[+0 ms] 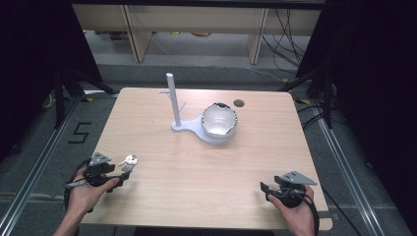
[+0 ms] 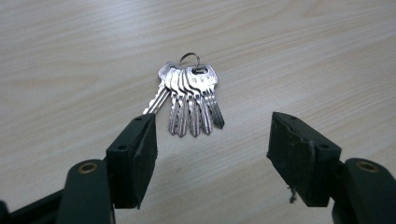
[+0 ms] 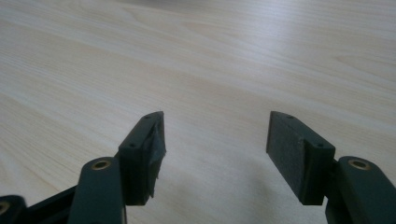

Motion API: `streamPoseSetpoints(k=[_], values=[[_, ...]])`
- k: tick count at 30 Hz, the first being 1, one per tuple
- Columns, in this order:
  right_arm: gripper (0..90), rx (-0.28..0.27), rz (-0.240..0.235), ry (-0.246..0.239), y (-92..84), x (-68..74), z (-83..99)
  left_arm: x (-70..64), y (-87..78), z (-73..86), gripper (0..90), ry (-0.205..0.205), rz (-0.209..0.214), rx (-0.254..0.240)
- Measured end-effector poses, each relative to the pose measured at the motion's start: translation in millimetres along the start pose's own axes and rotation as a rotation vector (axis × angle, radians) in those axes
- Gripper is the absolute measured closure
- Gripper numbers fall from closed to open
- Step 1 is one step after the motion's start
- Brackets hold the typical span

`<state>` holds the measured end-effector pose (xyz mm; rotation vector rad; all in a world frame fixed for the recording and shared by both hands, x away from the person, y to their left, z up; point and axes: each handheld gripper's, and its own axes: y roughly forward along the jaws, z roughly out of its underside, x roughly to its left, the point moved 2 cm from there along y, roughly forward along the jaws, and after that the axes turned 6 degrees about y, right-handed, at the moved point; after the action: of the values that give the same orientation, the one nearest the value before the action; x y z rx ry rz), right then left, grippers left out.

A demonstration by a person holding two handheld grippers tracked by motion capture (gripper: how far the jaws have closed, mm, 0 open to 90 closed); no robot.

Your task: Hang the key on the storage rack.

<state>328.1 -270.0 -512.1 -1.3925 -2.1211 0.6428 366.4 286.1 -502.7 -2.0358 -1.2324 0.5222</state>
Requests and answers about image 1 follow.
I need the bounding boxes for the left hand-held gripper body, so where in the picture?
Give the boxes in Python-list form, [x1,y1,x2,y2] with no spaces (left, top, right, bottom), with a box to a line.
[64,151,116,190]

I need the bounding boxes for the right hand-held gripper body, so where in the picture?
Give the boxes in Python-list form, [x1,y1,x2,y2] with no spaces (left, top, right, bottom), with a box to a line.
[273,169,319,209]

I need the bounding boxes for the silver white jewellery piece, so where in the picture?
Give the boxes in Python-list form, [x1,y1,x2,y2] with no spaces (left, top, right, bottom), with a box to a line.
[118,154,139,174]

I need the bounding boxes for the person's right hand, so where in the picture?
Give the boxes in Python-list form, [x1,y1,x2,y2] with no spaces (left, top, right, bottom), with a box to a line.
[268,184,317,236]

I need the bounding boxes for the person's left hand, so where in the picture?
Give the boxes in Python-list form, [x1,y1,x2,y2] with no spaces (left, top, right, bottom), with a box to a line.
[67,168,121,214]

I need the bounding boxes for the silver shell-shaped bowl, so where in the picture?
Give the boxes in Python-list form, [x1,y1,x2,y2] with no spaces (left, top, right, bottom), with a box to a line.
[201,101,239,139]

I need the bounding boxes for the white jewellery tree stand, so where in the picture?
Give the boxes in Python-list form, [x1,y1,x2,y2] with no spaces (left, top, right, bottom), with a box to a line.
[158,72,238,147]

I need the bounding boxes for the black metal stand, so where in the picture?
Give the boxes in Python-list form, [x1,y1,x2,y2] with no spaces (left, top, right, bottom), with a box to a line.
[52,64,120,130]
[277,64,336,130]

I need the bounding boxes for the black curtain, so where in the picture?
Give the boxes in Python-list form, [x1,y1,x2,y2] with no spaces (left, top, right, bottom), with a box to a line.
[295,0,417,236]
[0,0,103,163]

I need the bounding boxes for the light wooden desk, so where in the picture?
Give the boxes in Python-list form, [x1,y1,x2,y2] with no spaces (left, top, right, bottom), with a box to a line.
[72,3,323,65]

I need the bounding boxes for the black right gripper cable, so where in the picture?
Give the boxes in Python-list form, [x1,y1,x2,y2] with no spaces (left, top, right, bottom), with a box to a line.
[268,187,321,236]

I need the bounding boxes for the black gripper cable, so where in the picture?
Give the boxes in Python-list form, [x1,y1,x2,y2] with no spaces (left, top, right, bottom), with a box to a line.
[268,187,321,236]
[62,156,93,214]

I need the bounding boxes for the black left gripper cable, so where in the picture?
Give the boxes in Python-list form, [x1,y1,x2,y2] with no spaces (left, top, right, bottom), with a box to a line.
[62,156,93,214]

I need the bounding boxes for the aluminium floor rail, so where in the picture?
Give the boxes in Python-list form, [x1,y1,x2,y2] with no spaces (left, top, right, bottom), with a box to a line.
[314,99,388,236]
[0,95,85,236]

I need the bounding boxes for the white floor cable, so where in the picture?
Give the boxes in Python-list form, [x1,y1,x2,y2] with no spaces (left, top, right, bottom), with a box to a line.
[241,64,287,84]

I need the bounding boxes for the bundle of black cables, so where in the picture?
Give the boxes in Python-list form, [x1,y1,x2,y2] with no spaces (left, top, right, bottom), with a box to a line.
[261,8,313,75]

